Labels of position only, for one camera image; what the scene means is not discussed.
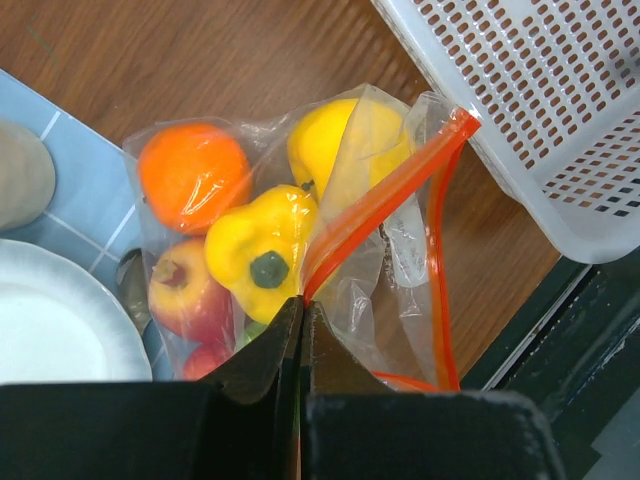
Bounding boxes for metal spoon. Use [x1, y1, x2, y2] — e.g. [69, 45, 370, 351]
[115, 248, 152, 336]

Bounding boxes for red fake apple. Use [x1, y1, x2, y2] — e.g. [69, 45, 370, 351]
[148, 237, 234, 346]

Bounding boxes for blue checkered cloth mat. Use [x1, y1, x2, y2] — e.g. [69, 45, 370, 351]
[1, 74, 173, 380]

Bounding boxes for clear zip top bag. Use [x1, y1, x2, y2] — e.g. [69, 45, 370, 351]
[123, 84, 480, 391]

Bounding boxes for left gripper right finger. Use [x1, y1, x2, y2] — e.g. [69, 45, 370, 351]
[301, 303, 565, 479]

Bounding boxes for small red fake fruit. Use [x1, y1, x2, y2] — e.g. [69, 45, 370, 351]
[183, 345, 233, 381]

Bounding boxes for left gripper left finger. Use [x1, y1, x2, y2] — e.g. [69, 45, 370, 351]
[1, 297, 304, 479]

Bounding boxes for orange fake fruit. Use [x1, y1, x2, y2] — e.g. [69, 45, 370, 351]
[137, 122, 252, 235]

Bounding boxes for white perforated plastic basket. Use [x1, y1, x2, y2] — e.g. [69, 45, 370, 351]
[375, 0, 639, 264]

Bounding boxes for white ceramic bowl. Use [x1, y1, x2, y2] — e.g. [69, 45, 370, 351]
[1, 239, 152, 384]

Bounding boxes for green fake apple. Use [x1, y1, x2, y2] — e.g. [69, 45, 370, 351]
[234, 321, 267, 353]

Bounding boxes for cream enamel mug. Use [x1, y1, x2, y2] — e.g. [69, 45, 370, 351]
[1, 119, 56, 231]

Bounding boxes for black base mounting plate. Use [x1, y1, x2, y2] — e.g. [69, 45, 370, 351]
[462, 251, 639, 448]

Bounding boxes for yellow fake lemon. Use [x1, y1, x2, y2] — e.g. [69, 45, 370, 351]
[287, 97, 415, 225]

